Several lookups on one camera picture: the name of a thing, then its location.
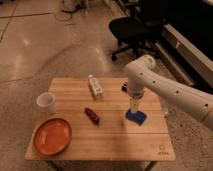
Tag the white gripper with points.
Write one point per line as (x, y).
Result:
(134, 103)

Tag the dark red pepper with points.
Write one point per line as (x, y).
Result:
(92, 115)

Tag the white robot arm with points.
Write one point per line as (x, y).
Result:
(140, 74)

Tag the black rectangular box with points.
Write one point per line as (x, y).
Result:
(124, 87)

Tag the blue sponge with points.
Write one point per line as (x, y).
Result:
(138, 117)

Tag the clear plastic bottle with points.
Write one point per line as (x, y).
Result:
(95, 87)

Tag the wooden table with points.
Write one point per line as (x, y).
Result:
(115, 138)

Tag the black office chair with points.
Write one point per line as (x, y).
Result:
(144, 24)

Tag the white cup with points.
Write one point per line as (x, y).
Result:
(46, 102)

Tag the orange plate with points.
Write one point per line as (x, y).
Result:
(53, 136)

